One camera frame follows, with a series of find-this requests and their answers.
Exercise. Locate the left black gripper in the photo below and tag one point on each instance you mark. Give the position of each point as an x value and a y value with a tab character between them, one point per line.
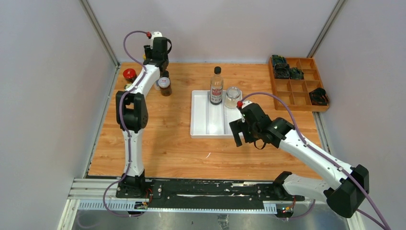
147	52

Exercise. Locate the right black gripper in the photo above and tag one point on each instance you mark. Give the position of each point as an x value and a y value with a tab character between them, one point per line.
238	126

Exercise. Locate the brown jar white lid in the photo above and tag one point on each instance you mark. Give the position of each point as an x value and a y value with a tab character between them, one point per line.
165	86

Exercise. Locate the white divided plastic tray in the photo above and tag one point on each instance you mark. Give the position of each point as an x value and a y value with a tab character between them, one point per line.
208	120

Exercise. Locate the clear lidded glass jar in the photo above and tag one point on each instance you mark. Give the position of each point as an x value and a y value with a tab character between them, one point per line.
233	95

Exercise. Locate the black-cap clear sauce bottle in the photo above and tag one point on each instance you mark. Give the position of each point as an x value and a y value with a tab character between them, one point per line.
216	83

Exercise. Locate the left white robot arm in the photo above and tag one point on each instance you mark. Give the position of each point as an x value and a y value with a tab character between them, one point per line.
132	116

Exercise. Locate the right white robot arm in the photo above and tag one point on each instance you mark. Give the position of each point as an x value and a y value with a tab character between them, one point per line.
342	186

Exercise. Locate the small black-cap bottle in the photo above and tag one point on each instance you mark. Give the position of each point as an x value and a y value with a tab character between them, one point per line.
165	74

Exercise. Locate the red-lid sauce jar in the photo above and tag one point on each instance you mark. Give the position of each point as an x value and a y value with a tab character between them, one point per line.
130	75

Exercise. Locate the yellow-cap small bottle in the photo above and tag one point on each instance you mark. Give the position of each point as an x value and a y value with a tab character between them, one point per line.
128	87

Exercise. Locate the wooden compartment organizer box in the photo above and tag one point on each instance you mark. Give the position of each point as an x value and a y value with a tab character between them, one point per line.
296	93

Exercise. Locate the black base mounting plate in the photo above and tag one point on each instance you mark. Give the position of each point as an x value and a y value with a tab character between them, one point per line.
204	194

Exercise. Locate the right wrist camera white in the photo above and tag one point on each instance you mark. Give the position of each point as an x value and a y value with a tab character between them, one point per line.
245	104

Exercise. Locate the green cable bundle small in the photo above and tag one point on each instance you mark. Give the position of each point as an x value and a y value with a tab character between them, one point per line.
296	74

